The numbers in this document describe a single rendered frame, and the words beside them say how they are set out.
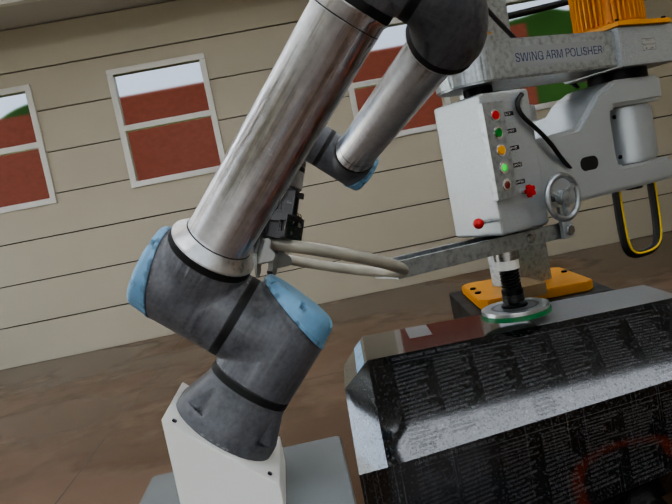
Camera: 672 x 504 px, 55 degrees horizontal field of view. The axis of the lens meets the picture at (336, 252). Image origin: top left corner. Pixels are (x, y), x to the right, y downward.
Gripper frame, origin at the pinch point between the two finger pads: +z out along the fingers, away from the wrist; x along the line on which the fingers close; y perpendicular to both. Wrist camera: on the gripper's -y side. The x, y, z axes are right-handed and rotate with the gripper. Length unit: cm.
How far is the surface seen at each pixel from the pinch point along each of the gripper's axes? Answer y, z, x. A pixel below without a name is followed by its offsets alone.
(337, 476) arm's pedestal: 36, 36, -16
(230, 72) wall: -443, -271, 448
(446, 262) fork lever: 24, -12, 53
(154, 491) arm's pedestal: 1, 46, -25
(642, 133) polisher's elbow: 64, -70, 116
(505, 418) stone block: 43, 29, 64
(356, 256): 19.4, -6.8, 8.8
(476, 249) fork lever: 29, -18, 62
